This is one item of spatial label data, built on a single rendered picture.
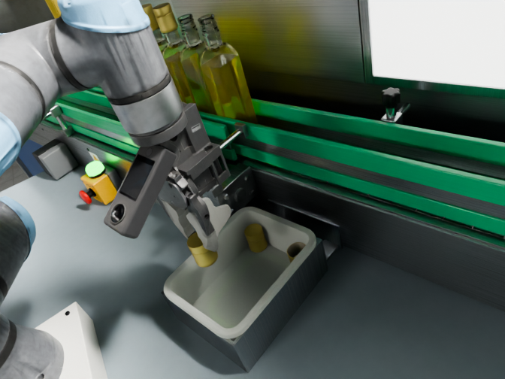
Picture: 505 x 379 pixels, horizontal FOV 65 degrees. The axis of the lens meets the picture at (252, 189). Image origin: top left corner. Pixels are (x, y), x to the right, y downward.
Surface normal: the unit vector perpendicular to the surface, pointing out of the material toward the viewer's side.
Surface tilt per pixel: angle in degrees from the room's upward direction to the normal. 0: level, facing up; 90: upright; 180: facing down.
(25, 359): 68
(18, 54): 44
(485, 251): 90
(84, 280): 0
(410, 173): 90
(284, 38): 90
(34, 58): 60
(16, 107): 80
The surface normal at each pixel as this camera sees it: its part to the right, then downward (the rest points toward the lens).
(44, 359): 0.80, -0.54
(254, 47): -0.64, 0.60
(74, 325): -0.33, -0.72
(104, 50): 0.03, 0.63
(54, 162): 0.73, 0.27
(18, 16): 0.48, 0.45
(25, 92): 0.92, -0.33
